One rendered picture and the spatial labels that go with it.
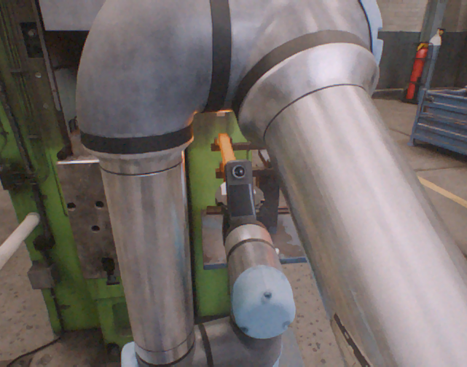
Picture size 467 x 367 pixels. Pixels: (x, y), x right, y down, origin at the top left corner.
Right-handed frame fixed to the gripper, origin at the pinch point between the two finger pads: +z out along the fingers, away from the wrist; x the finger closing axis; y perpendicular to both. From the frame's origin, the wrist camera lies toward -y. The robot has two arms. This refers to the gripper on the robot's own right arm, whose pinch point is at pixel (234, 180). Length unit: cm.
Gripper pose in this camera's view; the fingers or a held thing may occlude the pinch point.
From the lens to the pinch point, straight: 67.4
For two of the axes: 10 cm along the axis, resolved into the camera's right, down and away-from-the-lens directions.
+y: 0.0, 9.1, 4.2
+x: 10.0, -0.4, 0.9
